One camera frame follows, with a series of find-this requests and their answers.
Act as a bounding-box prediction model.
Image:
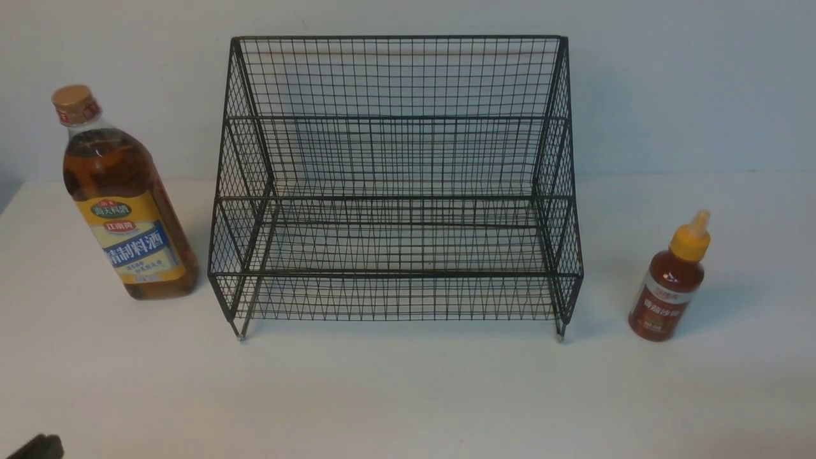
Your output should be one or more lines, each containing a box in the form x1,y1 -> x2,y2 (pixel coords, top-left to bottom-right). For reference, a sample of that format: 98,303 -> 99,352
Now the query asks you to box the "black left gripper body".
8,435 -> 64,459

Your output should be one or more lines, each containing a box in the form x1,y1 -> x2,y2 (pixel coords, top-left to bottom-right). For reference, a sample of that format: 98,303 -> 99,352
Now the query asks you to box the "red ketchup bottle yellow cap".
629,210 -> 711,342

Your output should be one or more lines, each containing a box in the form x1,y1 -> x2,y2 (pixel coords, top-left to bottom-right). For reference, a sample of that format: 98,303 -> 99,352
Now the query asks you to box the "black wire mesh shelf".
207,34 -> 584,340

